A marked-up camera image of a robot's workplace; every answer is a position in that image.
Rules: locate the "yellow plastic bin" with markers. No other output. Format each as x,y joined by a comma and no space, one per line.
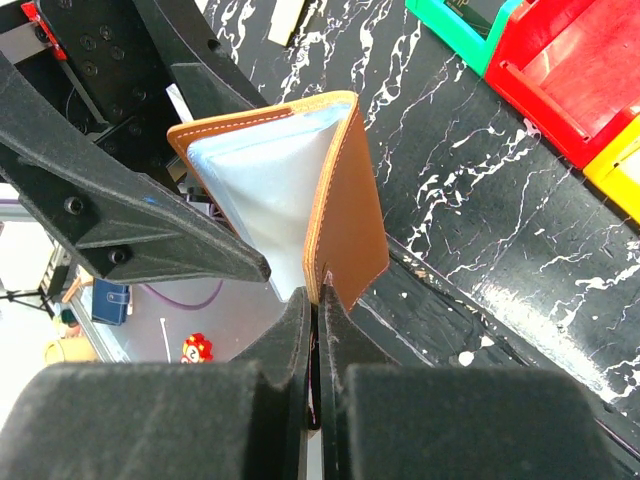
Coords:
615,170

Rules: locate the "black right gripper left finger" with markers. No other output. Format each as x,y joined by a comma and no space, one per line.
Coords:
242,419

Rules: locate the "black item in green bin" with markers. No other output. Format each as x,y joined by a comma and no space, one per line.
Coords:
480,15

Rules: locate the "red toy on floor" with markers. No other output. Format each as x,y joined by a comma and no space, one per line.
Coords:
197,349

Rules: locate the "yellow cup on floor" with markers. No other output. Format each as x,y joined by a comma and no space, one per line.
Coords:
76,349

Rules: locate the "red plastic bin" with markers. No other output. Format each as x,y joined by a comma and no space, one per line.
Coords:
572,69

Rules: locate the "brown leather card holder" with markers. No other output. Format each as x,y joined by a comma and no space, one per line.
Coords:
295,181

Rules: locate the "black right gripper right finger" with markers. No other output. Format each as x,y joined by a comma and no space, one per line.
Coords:
381,419

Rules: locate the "green plastic bin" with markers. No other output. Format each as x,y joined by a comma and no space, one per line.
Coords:
475,51

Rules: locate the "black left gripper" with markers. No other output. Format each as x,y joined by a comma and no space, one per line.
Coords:
97,67

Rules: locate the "blue wallet on floor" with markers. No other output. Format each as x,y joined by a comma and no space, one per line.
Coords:
110,302

